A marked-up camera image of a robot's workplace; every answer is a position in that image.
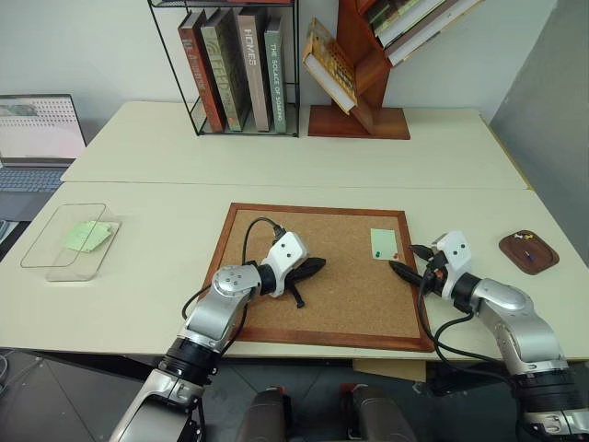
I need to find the olive green patterned book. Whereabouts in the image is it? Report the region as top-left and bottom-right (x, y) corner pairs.
(200, 7), (252, 133)

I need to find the clear plastic box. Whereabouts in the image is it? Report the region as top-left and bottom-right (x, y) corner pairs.
(19, 203), (123, 283)

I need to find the red-brown book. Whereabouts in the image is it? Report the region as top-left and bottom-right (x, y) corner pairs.
(178, 9), (227, 134)

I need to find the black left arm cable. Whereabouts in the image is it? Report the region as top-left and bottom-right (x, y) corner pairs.
(182, 217), (284, 346)

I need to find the red cover thick book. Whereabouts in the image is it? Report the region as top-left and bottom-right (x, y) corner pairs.
(384, 0), (487, 68)

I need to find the green cover book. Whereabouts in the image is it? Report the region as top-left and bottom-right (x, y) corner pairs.
(365, 0), (427, 29)

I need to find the dark cover white-paged book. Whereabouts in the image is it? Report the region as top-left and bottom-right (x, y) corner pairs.
(375, 0), (461, 50)

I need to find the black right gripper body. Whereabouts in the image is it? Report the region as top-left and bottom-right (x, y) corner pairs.
(421, 250), (447, 297)

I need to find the brown rounded tray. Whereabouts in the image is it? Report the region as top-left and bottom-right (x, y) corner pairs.
(498, 231), (560, 276)

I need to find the wood framed cork board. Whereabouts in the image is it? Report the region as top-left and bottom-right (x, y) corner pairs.
(196, 202), (436, 354)

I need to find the yellow patterned book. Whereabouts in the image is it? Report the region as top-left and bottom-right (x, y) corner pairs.
(301, 17), (363, 114)

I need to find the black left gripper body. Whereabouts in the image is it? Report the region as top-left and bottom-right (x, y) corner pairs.
(283, 262), (306, 295)

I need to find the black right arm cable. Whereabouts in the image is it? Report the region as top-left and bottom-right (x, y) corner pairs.
(417, 271), (516, 383)

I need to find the black wire book rack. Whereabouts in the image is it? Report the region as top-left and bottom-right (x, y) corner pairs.
(146, 0), (300, 138)

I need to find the grey laptop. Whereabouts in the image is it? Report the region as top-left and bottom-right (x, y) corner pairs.
(0, 94), (88, 222)

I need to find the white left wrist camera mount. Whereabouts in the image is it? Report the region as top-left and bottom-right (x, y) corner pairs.
(266, 231), (310, 298)

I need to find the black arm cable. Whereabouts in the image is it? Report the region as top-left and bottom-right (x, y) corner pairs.
(417, 271), (516, 383)
(182, 217), (284, 346)

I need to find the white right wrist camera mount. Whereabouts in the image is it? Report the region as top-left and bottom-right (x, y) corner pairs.
(430, 229), (474, 298)

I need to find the dark rounded shape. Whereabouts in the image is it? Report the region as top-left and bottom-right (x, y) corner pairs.
(340, 383), (418, 442)
(234, 385), (294, 442)

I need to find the crumpled green note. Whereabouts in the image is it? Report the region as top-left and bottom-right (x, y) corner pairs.
(63, 220), (115, 253)

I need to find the brown HOMES book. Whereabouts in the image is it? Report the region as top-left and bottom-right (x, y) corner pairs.
(237, 6), (272, 134)

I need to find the wooden tree-shaped bookshelf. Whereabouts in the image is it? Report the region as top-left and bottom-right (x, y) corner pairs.
(306, 0), (484, 140)

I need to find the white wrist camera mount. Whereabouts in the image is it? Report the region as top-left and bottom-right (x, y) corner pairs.
(430, 229), (474, 298)
(266, 231), (310, 298)

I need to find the flat pale green note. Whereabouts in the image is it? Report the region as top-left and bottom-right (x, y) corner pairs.
(370, 227), (401, 261)

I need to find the green SOLACE book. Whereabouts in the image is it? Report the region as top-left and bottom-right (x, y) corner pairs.
(263, 17), (288, 134)

